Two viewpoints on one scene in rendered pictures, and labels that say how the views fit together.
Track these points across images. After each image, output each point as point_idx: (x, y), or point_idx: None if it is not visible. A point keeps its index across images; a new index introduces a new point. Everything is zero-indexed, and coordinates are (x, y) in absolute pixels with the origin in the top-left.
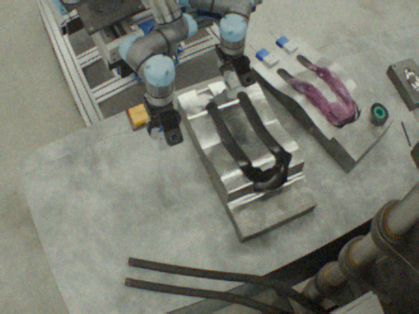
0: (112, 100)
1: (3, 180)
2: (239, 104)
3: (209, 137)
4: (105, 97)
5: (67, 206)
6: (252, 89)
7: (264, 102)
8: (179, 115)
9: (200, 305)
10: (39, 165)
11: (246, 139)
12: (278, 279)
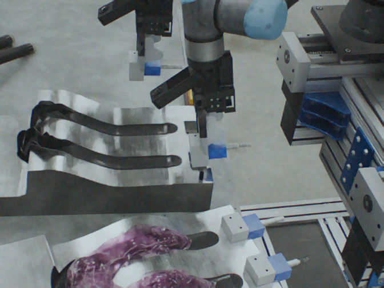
0: (319, 240)
1: (255, 140)
2: (162, 155)
3: (128, 116)
4: (324, 228)
5: (120, 30)
6: (181, 174)
7: (154, 181)
8: (138, 34)
9: None
10: (179, 21)
11: (105, 143)
12: None
